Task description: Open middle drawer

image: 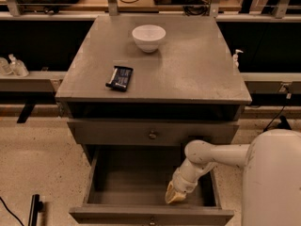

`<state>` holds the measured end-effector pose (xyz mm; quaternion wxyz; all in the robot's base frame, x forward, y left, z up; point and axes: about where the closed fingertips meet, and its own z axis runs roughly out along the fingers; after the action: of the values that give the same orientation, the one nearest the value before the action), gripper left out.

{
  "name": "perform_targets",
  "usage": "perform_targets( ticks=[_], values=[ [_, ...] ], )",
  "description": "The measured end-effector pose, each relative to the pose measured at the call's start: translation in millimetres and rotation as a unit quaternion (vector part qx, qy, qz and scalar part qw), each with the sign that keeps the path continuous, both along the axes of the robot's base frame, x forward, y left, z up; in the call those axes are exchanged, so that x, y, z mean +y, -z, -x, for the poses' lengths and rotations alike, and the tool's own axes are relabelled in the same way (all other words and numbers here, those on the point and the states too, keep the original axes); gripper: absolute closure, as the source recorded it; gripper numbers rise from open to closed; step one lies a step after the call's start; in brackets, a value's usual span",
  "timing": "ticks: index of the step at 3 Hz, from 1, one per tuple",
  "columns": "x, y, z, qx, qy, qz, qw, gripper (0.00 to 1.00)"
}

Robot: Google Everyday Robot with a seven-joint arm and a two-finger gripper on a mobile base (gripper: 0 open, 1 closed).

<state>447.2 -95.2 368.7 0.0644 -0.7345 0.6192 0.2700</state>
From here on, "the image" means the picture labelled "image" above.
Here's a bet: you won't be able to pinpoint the black metal leg right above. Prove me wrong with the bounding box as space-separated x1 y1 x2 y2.
278 116 291 130

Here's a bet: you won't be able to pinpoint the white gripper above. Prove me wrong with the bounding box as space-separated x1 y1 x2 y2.
165 169 198 204

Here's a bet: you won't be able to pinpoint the white pump bottle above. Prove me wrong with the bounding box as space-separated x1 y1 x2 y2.
232 49 243 68

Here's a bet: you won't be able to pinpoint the black stand foot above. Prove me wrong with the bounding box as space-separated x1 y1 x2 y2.
28 194 43 226

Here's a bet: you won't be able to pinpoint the black floor cable right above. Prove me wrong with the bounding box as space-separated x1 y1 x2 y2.
262 92 293 133

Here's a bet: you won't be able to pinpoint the grey drawer cabinet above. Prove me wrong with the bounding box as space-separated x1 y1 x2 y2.
55 14 253 155

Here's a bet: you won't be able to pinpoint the grey drawer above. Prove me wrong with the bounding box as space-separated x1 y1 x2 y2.
68 119 239 146
70 146 234 226

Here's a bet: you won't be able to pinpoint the black floor cable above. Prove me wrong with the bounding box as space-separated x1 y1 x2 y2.
262 92 293 133
0 195 26 226

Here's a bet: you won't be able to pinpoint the black floor cable left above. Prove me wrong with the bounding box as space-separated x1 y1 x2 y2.
0 195 26 226

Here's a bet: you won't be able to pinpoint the clear sanitizer bottle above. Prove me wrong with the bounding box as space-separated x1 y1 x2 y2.
8 54 29 77

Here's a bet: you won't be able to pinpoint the black bundled cables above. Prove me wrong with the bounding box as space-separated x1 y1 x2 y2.
182 0 211 17

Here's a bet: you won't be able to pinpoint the clear bottle at edge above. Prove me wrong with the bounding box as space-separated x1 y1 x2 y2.
0 57 12 75

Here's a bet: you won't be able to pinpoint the white bowl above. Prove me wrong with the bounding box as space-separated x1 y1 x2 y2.
132 24 166 53

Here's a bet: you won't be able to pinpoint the grey top drawer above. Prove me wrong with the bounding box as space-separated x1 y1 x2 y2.
68 119 239 146

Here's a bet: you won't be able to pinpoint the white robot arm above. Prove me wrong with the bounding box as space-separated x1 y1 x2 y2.
165 129 301 226

